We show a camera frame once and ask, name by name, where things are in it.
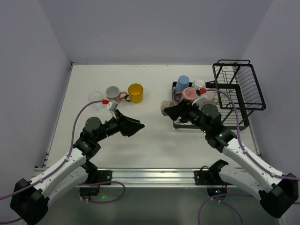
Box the small speckled glass cup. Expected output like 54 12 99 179
160 100 177 116

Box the salmon polka dot mug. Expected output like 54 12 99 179
105 86 127 102

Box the yellow ceramic mug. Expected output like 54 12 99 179
124 83 143 104

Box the clear faceted glass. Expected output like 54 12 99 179
88 91 105 111

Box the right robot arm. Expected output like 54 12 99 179
163 100 299 218

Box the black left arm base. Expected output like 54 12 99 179
79 161 113 199

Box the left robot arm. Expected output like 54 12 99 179
10 110 145 225

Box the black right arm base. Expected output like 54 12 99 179
194 159 229 196

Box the black two-tier dish rack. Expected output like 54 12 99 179
173 60 266 131

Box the pink smiley face mug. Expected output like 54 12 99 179
174 87 197 101

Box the light blue plastic cup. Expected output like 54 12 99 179
174 75 189 93

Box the white ceramic cup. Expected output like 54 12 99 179
191 79 206 90

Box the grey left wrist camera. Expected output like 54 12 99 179
102 99 119 117

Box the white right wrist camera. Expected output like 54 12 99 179
192 88 210 107

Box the aluminium mounting rail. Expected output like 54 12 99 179
32 166 237 188

